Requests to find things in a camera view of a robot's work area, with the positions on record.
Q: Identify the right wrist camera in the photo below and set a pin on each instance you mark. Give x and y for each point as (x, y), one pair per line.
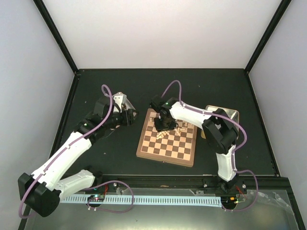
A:
(156, 103)

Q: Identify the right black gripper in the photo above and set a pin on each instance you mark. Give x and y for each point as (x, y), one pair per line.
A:
(159, 128)

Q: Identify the black frame post left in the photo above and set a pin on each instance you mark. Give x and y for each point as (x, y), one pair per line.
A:
(55, 33)

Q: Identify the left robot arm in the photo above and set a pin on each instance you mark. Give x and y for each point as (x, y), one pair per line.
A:
(44, 189)

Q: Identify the yellow tin box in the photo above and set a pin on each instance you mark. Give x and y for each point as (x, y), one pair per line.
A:
(231, 113)

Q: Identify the wooden chess board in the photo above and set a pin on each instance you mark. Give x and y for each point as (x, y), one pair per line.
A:
(174, 150)

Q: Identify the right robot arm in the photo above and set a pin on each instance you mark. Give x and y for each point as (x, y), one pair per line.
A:
(220, 132)

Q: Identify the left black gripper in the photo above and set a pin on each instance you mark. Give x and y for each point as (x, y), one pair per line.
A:
(128, 119)

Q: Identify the black frame post right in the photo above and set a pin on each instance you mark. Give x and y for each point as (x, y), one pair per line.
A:
(284, 4)

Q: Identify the pink embossed tin box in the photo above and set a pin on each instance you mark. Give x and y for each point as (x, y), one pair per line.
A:
(128, 104)

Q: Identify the pile of light chess pieces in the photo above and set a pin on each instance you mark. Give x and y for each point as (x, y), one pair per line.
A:
(182, 127)

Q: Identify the light blue slotted cable duct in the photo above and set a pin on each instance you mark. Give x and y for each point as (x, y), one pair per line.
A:
(157, 200)

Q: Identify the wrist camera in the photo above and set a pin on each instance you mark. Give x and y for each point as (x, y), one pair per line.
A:
(119, 102)
(156, 103)

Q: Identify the black frame post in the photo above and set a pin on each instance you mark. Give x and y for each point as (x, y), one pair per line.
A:
(55, 33)
(284, 4)

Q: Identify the small circuit board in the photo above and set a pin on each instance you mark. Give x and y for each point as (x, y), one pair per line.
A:
(96, 198)

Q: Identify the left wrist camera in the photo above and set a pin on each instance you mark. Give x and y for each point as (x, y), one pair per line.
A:
(119, 102)

